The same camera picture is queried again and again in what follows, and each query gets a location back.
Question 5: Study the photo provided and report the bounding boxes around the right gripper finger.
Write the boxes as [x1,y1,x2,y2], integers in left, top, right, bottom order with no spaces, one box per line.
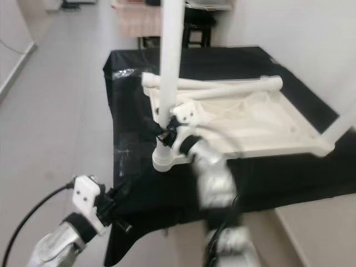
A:
[147,117,167,142]

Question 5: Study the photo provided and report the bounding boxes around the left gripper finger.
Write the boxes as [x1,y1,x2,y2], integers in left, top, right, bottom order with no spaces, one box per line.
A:
[106,178,131,202]

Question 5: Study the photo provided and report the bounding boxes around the white plastic children table top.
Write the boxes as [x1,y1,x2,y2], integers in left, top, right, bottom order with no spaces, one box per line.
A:
[141,78,337,170]

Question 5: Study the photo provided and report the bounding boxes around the black tablecloth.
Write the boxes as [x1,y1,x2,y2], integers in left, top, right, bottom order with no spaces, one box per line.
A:
[103,46,356,266]

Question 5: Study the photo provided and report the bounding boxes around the beige cloth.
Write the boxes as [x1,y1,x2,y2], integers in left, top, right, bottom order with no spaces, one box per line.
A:
[114,3,163,38]

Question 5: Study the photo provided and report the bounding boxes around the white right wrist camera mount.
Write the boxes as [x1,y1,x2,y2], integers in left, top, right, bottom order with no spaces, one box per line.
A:
[172,101,201,154]

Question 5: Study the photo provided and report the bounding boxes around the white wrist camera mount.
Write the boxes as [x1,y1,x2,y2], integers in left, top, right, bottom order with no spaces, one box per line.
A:
[72,175,107,235]
[172,101,201,154]

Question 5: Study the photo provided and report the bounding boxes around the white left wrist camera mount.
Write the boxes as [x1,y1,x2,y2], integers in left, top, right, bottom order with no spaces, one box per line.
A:
[72,175,107,235]

